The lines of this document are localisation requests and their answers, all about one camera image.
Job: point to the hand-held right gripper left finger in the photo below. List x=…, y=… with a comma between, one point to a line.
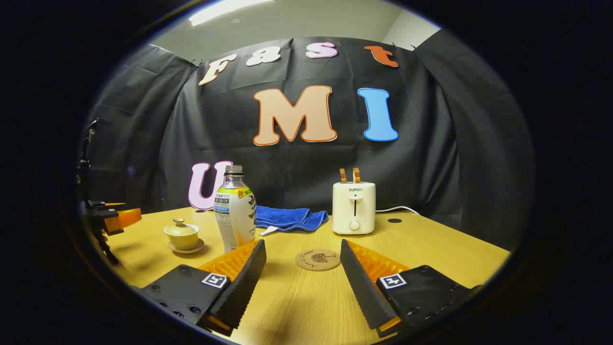
x=242, y=287

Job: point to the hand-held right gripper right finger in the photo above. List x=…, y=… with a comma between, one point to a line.
x=364, y=287

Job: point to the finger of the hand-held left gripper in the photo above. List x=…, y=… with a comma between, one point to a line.
x=127, y=218

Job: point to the cream ceramic teacup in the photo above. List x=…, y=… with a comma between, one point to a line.
x=182, y=242

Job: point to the round cork coaster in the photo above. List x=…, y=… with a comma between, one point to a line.
x=306, y=262

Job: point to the clear labelled water bottle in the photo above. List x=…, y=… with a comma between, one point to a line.
x=234, y=211

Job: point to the cream ceramic saucer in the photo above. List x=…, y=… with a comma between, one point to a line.
x=195, y=249

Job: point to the white toaster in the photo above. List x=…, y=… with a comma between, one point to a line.
x=354, y=206

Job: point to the blue folded towel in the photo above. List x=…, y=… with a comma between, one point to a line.
x=287, y=218

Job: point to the toast bread slice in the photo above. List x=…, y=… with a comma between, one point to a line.
x=343, y=176
x=357, y=175

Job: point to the black backdrop cloth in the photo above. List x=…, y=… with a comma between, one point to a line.
x=297, y=163

